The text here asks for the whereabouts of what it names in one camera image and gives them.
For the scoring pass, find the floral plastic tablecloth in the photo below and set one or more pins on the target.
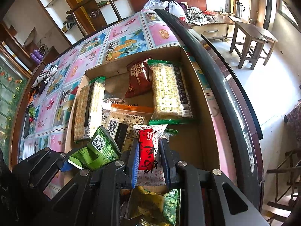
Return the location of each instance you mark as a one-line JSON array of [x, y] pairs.
[[145, 30]]

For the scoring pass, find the green yellow snack packet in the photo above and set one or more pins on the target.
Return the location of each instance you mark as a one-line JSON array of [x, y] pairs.
[[171, 205]]

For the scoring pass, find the wooden chair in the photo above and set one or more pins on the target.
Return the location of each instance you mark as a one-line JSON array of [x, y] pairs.
[[93, 14]]

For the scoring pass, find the dark red snack bag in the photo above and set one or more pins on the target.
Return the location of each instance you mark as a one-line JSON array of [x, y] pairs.
[[139, 79]]

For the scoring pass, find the clear green edge snack packet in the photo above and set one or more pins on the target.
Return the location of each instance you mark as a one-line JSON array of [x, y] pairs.
[[169, 133]]

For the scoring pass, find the white plastic bag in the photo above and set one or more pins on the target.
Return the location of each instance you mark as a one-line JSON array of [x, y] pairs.
[[172, 7]]

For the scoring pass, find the black smartphone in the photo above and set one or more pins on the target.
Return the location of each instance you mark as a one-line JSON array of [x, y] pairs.
[[27, 122]]

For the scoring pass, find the green cracker pack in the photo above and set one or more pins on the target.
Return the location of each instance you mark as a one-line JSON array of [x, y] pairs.
[[88, 115], [170, 95]]

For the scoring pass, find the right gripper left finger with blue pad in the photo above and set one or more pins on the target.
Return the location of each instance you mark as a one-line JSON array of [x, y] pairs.
[[93, 197]]

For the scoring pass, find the cardboard box tray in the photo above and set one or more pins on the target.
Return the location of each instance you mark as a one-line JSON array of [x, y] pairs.
[[196, 142]]

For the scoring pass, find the white red snack packet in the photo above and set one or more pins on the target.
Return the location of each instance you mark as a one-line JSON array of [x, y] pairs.
[[150, 171]]

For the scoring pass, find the orange cracker pack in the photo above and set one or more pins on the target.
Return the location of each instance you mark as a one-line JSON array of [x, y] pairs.
[[119, 121]]

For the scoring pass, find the silver foil snack bag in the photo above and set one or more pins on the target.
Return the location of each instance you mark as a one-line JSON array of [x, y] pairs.
[[114, 100]]

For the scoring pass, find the patterned scarf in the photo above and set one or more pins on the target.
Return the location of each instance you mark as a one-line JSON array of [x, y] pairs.
[[41, 81]]

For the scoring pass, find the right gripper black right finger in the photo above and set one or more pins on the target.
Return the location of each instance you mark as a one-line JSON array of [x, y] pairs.
[[207, 197]]

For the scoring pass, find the metal kettle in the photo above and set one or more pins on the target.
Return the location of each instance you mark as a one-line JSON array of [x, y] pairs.
[[239, 9]]

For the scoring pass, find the small green candy packet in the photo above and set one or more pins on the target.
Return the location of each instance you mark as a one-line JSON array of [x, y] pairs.
[[99, 151]]

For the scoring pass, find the yellow olive snack packet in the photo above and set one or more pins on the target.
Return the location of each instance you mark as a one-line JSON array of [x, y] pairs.
[[143, 202]]

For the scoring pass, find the wooden stool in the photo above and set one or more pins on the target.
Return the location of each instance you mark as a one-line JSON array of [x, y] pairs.
[[259, 43]]

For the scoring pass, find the purple bottles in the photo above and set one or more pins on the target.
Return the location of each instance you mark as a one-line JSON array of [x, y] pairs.
[[36, 56]]

